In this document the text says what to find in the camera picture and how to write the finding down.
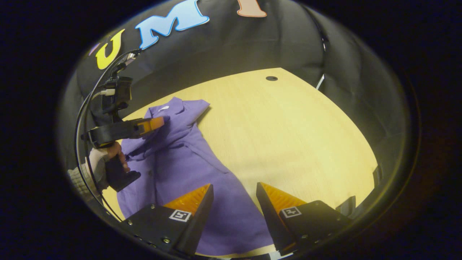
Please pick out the black table grommet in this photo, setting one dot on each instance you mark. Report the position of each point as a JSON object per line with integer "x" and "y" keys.
{"x": 271, "y": 78}

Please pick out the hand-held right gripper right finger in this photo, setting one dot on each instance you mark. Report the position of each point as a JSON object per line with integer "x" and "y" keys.
{"x": 270, "y": 220}

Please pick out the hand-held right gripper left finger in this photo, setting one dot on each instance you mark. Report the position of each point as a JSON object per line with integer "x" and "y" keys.
{"x": 196, "y": 224}

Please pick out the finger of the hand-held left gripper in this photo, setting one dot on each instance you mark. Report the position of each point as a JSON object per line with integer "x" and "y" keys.
{"x": 151, "y": 124}

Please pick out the purple shirt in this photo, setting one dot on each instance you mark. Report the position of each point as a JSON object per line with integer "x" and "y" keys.
{"x": 180, "y": 166}

